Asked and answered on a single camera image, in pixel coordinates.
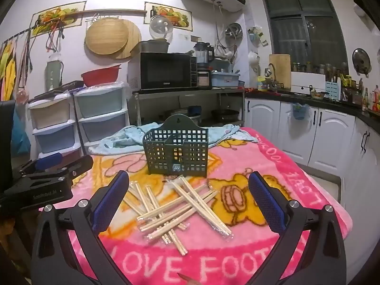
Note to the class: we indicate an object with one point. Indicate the black chair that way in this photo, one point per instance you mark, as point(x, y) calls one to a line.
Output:
point(6, 130)

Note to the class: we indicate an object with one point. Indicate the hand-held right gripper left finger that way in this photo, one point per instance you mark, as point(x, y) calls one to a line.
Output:
point(109, 202)

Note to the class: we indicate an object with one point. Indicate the round bamboo tray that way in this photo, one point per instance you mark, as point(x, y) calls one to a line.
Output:
point(104, 35)

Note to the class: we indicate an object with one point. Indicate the grey metal tray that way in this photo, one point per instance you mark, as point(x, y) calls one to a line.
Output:
point(153, 46)

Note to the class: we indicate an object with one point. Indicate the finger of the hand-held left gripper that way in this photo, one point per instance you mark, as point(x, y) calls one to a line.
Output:
point(49, 159)
point(78, 164)

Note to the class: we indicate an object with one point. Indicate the metal shelf rack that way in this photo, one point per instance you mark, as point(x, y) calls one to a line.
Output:
point(184, 93)

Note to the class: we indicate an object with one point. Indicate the white kitchen cabinets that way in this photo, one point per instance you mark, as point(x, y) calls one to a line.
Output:
point(332, 136)

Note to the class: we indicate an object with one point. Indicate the red plastic basin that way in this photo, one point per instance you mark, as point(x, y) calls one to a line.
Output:
point(99, 77)

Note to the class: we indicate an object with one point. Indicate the black pan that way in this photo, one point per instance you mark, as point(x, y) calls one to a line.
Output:
point(225, 115)

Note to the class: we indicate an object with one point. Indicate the dark green plastic utensil basket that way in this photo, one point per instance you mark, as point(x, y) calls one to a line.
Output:
point(166, 151)

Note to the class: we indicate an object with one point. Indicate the blue hanging basket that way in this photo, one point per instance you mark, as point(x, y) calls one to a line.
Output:
point(300, 112)

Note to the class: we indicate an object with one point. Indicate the metal faucet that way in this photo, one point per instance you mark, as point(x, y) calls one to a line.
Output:
point(270, 71)

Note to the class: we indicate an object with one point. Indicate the dark flat tray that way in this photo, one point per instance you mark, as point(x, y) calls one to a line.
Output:
point(59, 90)

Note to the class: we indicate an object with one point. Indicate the pink printed blanket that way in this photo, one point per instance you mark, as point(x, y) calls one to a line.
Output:
point(237, 258)

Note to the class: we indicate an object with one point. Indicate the dark framed window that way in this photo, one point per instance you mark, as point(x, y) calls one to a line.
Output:
point(305, 29)

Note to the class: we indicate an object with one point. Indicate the group of wooden chopsticks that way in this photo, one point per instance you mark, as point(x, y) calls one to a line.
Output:
point(178, 210)

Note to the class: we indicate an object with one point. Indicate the row of spice jars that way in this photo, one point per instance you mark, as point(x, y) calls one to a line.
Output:
point(320, 68)

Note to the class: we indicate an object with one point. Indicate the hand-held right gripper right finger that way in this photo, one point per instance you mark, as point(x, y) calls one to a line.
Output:
point(265, 202)

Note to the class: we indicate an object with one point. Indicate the green bottle in plastic bag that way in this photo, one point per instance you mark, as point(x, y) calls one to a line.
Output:
point(53, 75)

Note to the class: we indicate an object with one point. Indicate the small patterned bowl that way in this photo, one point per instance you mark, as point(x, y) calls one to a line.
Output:
point(317, 95)

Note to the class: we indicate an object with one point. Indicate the round bamboo mat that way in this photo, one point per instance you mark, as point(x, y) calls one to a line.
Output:
point(134, 38)

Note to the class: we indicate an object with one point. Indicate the row of sauce bottles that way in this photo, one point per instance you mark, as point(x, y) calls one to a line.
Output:
point(365, 98)

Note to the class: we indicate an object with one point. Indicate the black microwave oven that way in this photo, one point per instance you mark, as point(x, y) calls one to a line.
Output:
point(163, 71)

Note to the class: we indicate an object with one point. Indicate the wooden rod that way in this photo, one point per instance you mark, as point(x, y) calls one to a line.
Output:
point(118, 11)

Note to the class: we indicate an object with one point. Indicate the pastel plastic drawer tower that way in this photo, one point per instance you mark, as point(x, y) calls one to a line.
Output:
point(50, 115)
point(101, 101)

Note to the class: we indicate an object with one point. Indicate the light blue printed cloth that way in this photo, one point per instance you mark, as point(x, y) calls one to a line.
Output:
point(124, 139)

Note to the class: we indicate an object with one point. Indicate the hanging steel bowl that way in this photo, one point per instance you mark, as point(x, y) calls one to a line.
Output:
point(233, 31)

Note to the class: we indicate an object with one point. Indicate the fruit wall poster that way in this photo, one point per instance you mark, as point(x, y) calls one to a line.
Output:
point(178, 17)
point(56, 16)

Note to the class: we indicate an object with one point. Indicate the hanging steel pot lid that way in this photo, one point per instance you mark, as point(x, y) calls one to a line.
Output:
point(360, 61)

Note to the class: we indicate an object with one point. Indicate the hanging yellow cloths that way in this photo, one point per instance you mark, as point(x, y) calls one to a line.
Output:
point(7, 71)

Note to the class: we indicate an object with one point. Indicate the white hanging scoop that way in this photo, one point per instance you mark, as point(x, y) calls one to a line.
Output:
point(253, 59)

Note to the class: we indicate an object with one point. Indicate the yellow lidded jar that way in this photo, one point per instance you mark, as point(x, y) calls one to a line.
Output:
point(261, 84)

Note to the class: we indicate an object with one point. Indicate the wooden cutting board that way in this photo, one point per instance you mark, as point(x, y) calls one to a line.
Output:
point(282, 68)

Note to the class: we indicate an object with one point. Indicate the light blue knife holder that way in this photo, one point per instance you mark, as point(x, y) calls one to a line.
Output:
point(332, 92)

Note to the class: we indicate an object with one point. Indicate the clear glass dome lid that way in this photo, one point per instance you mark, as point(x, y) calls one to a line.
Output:
point(160, 26)

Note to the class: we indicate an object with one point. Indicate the light blue dish box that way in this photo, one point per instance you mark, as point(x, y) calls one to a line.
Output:
point(224, 80)

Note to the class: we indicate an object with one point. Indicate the black blender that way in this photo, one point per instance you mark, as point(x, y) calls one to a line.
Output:
point(202, 55)

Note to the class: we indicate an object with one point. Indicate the blue plastic bag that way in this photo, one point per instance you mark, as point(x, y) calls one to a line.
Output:
point(20, 136)

